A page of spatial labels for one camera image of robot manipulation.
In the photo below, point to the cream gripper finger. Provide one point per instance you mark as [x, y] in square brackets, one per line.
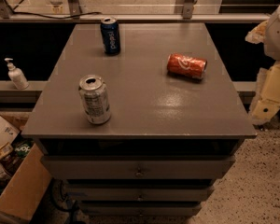
[266, 102]
[257, 34]

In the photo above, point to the blue pepsi can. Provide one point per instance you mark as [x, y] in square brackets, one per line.
[110, 34]

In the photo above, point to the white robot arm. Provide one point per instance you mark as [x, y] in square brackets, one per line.
[271, 41]

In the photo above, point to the orange soda can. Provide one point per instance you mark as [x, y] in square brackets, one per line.
[186, 65]

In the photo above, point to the silver soda can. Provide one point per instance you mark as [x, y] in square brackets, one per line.
[94, 97]

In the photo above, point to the grey drawer cabinet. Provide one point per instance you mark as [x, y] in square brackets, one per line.
[169, 137]

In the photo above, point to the white pump bottle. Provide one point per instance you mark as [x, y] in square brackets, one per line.
[16, 75]

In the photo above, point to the green snack bag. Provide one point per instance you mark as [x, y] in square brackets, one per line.
[23, 148]

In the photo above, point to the white paper package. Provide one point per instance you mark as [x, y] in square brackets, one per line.
[8, 132]

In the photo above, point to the cardboard box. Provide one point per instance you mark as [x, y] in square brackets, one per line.
[25, 190]

